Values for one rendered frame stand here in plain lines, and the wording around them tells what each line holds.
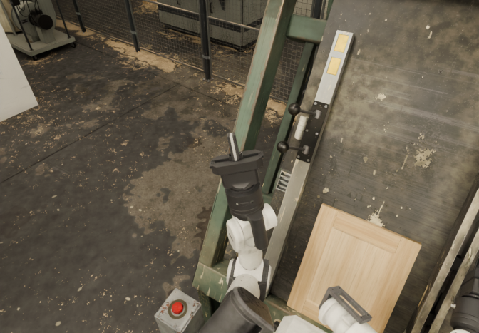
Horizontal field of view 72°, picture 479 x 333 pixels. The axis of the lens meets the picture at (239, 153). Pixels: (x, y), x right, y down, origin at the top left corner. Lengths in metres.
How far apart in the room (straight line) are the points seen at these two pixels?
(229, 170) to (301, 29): 0.64
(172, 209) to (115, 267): 0.60
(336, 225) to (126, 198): 2.11
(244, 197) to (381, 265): 0.58
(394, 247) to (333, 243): 0.18
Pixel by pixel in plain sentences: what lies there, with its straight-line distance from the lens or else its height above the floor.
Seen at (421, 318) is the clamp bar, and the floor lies 1.11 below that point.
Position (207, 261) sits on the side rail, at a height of 0.92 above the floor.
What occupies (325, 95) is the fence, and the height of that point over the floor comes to 1.55.
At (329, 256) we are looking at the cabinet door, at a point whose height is 1.10.
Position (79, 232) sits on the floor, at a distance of 2.85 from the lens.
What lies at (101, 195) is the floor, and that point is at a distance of 3.04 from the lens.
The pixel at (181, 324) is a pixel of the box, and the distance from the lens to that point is 1.26.
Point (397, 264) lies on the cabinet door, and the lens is 1.18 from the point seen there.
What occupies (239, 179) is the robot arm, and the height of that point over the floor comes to 1.55.
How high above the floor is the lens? 2.09
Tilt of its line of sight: 41 degrees down
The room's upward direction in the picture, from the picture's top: straight up
